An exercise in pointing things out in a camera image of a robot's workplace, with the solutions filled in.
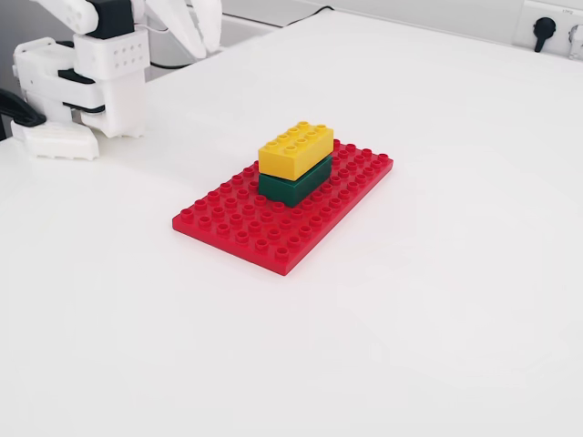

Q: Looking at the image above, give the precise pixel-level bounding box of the white wall socket strip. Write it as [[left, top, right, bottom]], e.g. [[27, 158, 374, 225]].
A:
[[510, 0, 583, 61]]

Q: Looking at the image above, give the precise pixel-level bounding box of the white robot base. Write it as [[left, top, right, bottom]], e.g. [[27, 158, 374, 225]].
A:
[[9, 118, 100, 161]]

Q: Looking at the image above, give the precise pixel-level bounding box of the green lego brick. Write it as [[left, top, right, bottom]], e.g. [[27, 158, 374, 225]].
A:
[[257, 157, 333, 209]]

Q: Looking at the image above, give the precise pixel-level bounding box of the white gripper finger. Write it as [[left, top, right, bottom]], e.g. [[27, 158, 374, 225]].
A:
[[144, 0, 209, 59], [187, 0, 224, 55]]

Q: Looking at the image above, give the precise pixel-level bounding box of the yellow lego brick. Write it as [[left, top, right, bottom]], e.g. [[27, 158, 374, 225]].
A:
[[257, 120, 335, 182]]

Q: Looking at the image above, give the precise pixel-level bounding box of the red lego baseplate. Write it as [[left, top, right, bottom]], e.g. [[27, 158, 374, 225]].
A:
[[171, 138, 395, 278]]

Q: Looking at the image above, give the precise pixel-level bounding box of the black power plug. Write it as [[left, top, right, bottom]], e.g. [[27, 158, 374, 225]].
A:
[[532, 16, 557, 54]]

